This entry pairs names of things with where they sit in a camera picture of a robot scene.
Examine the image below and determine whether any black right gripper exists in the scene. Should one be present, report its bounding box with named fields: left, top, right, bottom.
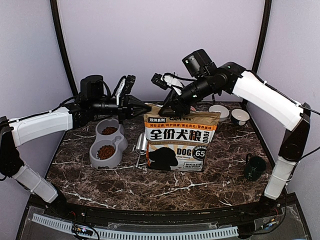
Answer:
left=158, top=73, right=214, bottom=116

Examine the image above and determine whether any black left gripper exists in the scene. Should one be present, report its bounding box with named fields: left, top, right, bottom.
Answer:
left=90, top=94, right=152, bottom=125

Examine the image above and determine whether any silver metal scoop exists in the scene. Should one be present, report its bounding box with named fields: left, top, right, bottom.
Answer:
left=135, top=132, right=148, bottom=167

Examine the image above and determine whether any brown pet food bag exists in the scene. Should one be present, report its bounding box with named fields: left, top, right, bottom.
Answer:
left=143, top=103, right=221, bottom=172

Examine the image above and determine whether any translucent double pet bowl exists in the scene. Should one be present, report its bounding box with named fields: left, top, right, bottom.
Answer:
left=89, top=118, right=128, bottom=169

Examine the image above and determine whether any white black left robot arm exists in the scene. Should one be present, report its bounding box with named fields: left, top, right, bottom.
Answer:
left=0, top=74, right=151, bottom=218

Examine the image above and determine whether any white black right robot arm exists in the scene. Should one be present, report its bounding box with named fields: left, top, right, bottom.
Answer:
left=151, top=49, right=311, bottom=217

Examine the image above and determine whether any brown pet food kibble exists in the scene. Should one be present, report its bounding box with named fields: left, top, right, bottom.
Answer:
left=97, top=126, right=118, bottom=160

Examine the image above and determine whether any white ceramic bowl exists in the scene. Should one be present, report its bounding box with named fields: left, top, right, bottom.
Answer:
left=209, top=104, right=230, bottom=122

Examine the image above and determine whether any dark rimmed white bowl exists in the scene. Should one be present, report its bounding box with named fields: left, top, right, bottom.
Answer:
left=230, top=108, right=250, bottom=126

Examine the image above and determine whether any dark green mug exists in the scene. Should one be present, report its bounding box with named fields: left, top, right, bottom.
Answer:
left=244, top=153, right=267, bottom=181

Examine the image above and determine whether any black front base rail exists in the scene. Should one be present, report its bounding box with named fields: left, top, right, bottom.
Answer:
left=27, top=196, right=287, bottom=226

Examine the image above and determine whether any white cable duct strip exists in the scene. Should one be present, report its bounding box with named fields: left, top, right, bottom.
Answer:
left=31, top=213, right=239, bottom=240

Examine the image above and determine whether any black corner frame post right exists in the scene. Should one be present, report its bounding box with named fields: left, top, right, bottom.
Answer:
left=251, top=0, right=272, bottom=73

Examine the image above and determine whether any black corner frame post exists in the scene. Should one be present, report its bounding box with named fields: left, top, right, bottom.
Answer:
left=251, top=0, right=272, bottom=73
left=49, top=0, right=78, bottom=96

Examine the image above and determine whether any black corner frame post left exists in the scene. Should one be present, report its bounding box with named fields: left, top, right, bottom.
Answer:
left=49, top=0, right=78, bottom=96

